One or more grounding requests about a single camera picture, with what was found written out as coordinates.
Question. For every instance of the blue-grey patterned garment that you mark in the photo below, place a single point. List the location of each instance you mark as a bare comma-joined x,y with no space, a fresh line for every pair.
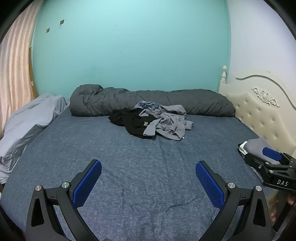
148,105

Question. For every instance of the light grey quilted garment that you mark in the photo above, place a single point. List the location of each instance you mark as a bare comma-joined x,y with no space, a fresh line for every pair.
168,125

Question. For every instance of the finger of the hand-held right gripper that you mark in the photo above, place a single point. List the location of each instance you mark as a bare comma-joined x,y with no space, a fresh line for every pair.
259,162
271,153

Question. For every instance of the black garment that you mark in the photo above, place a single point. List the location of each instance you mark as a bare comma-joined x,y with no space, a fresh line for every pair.
131,122

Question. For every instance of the cream tufted headboard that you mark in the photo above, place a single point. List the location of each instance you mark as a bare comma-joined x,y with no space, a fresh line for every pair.
259,115

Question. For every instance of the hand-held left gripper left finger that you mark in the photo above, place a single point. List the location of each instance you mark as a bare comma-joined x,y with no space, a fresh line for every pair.
86,183

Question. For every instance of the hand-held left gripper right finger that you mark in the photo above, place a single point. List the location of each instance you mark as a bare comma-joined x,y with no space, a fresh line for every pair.
209,183

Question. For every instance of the white garment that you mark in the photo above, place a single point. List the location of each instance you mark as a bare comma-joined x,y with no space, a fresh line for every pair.
242,148

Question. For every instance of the pink curtain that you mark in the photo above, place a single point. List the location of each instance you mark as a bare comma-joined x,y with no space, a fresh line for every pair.
16,69

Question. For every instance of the light grey pillow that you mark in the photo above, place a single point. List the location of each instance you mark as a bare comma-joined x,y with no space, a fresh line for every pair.
27,120

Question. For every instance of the wooden board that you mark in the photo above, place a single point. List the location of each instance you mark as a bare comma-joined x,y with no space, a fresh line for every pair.
32,76

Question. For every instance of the blue bed sheet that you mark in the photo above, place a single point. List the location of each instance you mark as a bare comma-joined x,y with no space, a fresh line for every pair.
138,166

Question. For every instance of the dark grey duvet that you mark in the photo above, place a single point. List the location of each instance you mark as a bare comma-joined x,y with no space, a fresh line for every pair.
104,102

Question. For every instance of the person's right hand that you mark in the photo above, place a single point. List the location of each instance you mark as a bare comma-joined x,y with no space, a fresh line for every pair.
291,201

